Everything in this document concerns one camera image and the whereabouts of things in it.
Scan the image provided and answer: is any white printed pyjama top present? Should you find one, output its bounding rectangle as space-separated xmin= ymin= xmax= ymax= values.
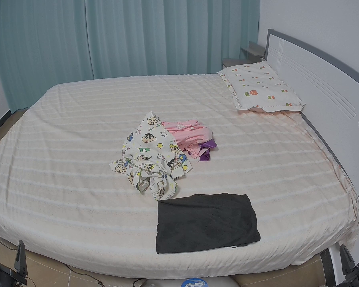
xmin=109 ymin=111 xmax=194 ymax=202

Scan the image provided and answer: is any black cable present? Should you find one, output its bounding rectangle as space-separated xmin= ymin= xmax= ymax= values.
xmin=62 ymin=263 xmax=109 ymax=287

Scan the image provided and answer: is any purple garment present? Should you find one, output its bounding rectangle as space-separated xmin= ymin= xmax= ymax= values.
xmin=184 ymin=138 xmax=218 ymax=162

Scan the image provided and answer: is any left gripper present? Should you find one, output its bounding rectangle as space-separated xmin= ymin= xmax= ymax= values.
xmin=0 ymin=232 xmax=28 ymax=287

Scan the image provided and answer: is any pink garment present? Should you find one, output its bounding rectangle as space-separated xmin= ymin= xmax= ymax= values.
xmin=162 ymin=119 xmax=214 ymax=155

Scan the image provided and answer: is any white printed pillow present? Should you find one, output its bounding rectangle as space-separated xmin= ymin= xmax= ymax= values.
xmin=217 ymin=58 xmax=306 ymax=113

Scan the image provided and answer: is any black T-shirt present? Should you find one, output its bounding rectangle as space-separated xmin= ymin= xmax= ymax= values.
xmin=155 ymin=193 xmax=261 ymax=255

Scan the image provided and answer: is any bed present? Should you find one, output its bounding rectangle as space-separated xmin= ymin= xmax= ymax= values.
xmin=0 ymin=28 xmax=359 ymax=287

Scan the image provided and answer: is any grey bedside table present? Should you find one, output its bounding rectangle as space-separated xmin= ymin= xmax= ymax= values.
xmin=222 ymin=41 xmax=267 ymax=69

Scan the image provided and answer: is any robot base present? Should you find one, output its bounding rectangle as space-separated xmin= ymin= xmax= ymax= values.
xmin=137 ymin=277 xmax=237 ymax=287

